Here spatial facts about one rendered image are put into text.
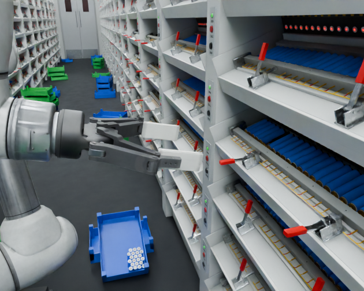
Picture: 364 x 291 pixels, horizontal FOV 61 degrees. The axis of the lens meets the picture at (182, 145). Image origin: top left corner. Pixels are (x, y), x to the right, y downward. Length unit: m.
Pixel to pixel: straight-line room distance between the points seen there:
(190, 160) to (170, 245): 1.21
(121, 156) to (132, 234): 1.17
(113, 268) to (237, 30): 1.13
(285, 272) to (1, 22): 0.68
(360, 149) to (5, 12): 0.48
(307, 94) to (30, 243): 0.83
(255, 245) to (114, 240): 0.90
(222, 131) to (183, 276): 0.80
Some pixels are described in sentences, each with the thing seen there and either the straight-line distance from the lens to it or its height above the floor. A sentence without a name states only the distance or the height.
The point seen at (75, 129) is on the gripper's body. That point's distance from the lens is 0.47.
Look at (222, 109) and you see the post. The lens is 0.88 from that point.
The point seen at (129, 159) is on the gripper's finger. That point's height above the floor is 0.88.
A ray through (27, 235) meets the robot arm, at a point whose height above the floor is 0.49.
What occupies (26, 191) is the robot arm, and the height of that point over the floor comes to 0.59.
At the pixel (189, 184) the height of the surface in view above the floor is 0.37.
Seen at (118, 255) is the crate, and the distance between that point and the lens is 1.55.
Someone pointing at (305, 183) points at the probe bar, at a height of 0.78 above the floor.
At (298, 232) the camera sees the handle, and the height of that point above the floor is 0.76.
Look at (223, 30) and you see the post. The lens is 0.85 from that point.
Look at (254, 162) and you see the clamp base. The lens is 0.75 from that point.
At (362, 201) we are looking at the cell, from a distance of 0.59.
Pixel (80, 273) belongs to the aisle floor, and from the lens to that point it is 1.58.
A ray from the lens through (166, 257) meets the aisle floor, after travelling 1.59.
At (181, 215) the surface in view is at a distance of 1.56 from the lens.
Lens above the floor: 1.06
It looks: 22 degrees down
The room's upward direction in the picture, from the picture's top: straight up
